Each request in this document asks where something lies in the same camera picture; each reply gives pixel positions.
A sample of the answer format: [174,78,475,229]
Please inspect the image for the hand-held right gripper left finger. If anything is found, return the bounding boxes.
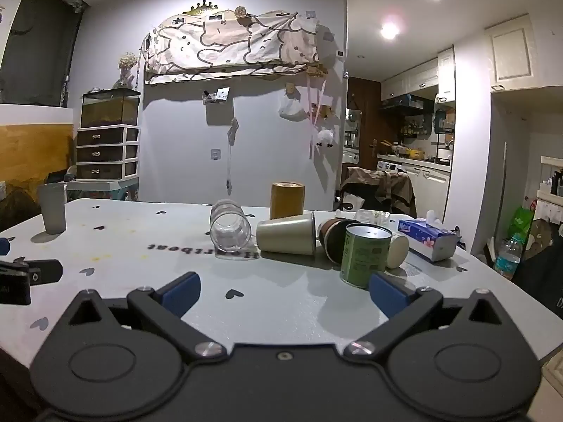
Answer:
[57,271,228,363]

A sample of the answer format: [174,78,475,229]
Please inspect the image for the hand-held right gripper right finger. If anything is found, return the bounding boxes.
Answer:
[343,273,513,362]

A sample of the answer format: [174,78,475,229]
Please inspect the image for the white paper cup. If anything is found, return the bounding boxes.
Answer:
[386,231,411,270]

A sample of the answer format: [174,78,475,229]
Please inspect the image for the grey plastic cup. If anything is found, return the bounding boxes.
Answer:
[37,183,68,235]

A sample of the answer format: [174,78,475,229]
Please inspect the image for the brown and black cup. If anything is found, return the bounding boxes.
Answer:
[317,218,362,266]

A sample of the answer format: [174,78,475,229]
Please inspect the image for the clear glass cup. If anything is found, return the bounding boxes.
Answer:
[209,199,253,261]

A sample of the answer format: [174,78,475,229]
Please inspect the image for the small clear plastic cup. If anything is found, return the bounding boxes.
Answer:
[354,210,392,228]

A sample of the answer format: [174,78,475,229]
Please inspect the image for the beige paper cup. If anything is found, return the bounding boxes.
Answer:
[256,211,318,257]

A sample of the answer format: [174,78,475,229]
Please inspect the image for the tan cylindrical cup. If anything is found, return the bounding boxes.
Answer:
[270,181,306,220]

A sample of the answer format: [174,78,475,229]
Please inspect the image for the green printed can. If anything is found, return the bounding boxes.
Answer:
[340,223,393,290]

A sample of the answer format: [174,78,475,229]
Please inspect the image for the blue and white tissue box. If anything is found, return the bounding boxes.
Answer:
[397,210,463,263]

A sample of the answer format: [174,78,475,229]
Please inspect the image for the grey heart print tablecloth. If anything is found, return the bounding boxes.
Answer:
[0,198,557,363]

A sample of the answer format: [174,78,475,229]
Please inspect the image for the chair with brown jacket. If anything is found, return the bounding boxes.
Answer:
[338,166,417,219]

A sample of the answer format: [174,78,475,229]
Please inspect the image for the clear water bottle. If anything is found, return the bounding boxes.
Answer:
[493,236,524,281]

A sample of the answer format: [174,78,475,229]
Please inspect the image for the white drawer unit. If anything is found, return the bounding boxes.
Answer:
[75,126,141,181]

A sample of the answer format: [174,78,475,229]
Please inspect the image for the kitchen counter with utensils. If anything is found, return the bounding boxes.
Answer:
[377,138,454,168]

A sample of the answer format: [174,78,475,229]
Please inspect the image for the green plastic bag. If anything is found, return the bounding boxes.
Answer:
[509,205,536,243]

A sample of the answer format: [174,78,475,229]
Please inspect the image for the hanging clear strip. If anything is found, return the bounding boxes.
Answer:
[226,118,241,195]

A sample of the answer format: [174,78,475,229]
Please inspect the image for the black bag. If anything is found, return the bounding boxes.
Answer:
[511,223,563,315]

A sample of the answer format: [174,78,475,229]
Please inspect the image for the glass fish tank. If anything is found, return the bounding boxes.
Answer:
[80,87,142,129]

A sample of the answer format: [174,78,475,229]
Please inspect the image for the brown wooden door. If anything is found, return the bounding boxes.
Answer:
[347,76,382,170]

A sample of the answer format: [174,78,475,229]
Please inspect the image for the white storage shelf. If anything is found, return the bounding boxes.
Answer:
[533,155,563,226]

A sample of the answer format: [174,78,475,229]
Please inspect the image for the dark window curtain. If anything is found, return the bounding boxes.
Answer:
[0,0,89,107]

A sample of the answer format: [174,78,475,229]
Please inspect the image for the white hanging plastic bag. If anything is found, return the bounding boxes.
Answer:
[278,94,307,121]

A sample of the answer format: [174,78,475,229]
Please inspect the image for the dried flower bouquet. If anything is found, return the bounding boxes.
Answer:
[118,51,138,90]

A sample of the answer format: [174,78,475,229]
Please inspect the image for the white upper kitchen cabinets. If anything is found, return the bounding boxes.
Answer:
[380,46,456,103]

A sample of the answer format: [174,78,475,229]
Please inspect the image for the clear wall shelf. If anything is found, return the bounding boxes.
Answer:
[202,87,231,105]

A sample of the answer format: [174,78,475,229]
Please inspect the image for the printed cloth wall cover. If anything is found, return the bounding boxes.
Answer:
[142,8,323,85]

